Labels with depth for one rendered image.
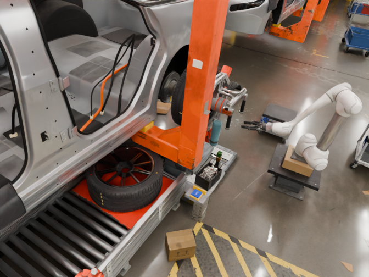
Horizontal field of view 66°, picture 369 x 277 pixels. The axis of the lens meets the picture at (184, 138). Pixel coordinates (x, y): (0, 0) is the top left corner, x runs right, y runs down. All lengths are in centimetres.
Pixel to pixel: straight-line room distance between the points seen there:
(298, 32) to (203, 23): 433
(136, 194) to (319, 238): 175
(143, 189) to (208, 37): 124
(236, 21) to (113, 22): 195
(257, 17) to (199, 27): 326
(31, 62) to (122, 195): 118
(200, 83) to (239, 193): 148
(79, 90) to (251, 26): 322
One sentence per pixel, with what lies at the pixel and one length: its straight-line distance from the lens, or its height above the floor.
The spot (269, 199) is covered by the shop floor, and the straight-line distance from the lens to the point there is 313.
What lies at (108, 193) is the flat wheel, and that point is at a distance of 230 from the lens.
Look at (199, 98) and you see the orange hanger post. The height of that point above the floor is 123.
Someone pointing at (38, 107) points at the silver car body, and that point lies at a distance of 168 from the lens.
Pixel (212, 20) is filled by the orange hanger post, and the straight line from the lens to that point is 180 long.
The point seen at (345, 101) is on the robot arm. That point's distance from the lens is 257.
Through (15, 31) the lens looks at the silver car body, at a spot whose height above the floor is 175.
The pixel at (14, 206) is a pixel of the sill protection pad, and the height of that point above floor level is 89.
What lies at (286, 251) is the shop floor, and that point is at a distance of 282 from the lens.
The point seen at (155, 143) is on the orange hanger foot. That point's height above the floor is 63.
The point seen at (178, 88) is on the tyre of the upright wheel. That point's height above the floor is 103.
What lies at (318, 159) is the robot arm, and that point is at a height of 62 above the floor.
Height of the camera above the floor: 223
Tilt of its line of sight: 38 degrees down
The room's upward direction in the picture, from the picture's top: 6 degrees clockwise
